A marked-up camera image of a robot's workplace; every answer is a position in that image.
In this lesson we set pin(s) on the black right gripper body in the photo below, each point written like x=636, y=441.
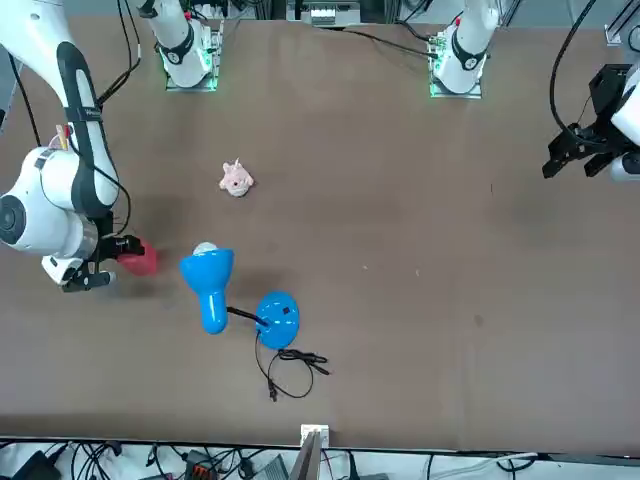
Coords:
x=106, y=247

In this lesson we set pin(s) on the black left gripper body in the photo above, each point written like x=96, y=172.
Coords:
x=607, y=92

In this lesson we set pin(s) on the red block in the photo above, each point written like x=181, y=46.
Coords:
x=142, y=262

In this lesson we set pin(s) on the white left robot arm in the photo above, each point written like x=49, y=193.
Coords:
x=465, y=50

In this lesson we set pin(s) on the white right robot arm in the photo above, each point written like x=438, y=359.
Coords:
x=50, y=200

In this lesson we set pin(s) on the blue desk lamp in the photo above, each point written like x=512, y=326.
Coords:
x=210, y=280

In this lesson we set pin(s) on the clear plastic cup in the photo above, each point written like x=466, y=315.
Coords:
x=51, y=148

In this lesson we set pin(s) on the pink plush toy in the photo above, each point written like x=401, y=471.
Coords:
x=235, y=180

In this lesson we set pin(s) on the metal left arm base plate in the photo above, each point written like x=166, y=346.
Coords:
x=436, y=92

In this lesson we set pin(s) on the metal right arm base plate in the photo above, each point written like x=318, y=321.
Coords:
x=212, y=55

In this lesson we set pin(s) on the aluminium camera post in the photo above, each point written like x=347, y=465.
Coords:
x=310, y=455

